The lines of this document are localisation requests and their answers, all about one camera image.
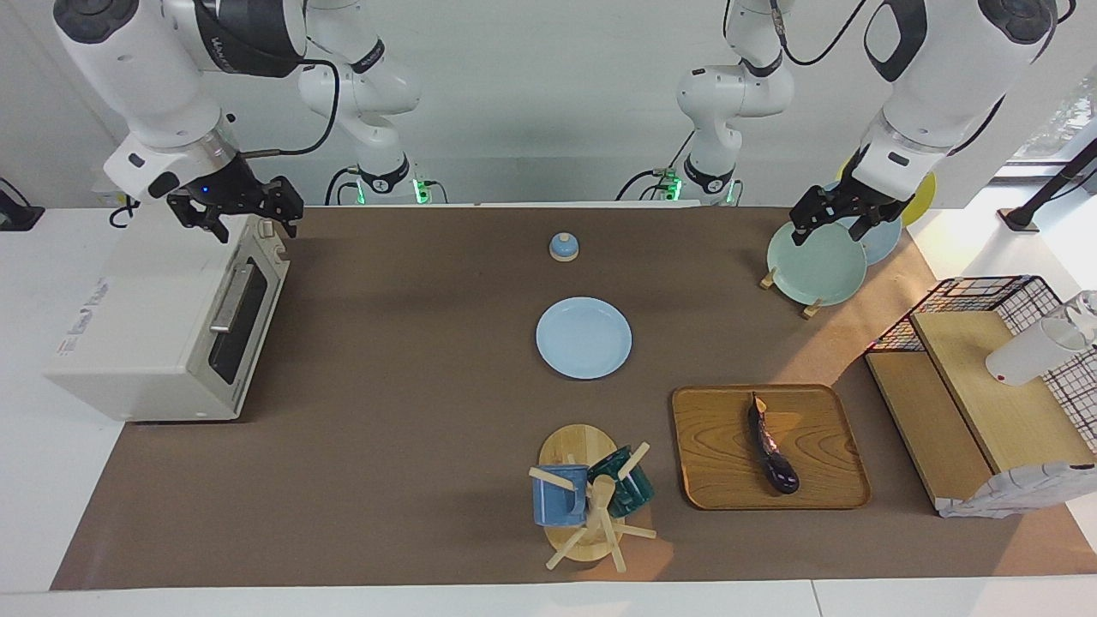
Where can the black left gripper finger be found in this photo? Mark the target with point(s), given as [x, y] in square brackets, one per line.
[866, 224]
[808, 216]

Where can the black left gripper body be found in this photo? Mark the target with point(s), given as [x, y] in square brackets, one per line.
[857, 197]

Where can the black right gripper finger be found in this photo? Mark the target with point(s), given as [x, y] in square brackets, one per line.
[290, 204]
[214, 224]

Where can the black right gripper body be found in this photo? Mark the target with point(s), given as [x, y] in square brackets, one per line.
[223, 193]

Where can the toaster oven glass door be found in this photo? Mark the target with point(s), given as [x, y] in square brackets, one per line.
[244, 317]

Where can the dark purple eggplant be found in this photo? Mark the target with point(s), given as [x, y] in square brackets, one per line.
[771, 458]

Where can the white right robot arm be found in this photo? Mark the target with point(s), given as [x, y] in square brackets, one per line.
[128, 68]

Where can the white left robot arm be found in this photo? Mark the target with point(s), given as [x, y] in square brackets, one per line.
[934, 77]

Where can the white toaster oven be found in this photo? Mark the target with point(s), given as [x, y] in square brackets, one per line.
[137, 326]

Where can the light blue racked plate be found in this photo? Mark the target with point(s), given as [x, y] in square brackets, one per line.
[883, 244]

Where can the pale green plate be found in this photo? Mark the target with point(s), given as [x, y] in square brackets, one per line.
[818, 266]

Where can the yellow plate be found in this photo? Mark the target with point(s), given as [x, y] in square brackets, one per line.
[921, 201]

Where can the wooden plate rack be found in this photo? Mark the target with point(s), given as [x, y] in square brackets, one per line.
[810, 308]

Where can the white power strip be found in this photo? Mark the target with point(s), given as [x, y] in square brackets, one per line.
[103, 197]

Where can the black device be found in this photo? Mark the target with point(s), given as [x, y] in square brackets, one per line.
[17, 214]

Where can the wooden step shelf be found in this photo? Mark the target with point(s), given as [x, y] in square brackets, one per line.
[986, 386]

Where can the white cup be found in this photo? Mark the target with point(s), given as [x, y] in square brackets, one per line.
[1028, 356]

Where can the brown table mat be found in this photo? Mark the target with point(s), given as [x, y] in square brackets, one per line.
[386, 428]

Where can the small blue lid wooden knob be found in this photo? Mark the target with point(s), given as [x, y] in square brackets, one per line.
[563, 248]

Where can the wooden serving tray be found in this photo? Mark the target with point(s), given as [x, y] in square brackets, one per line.
[728, 454]

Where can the white marbled cloth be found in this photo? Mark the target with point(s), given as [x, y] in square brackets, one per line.
[1020, 493]

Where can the wooden mug tree stand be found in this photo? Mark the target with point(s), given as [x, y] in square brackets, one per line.
[578, 446]

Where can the dark green mug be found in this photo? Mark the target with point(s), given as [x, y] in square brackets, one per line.
[630, 493]

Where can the blue mug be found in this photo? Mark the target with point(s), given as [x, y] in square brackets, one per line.
[557, 506]

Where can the window with grey frame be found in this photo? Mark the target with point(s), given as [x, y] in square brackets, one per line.
[1063, 120]

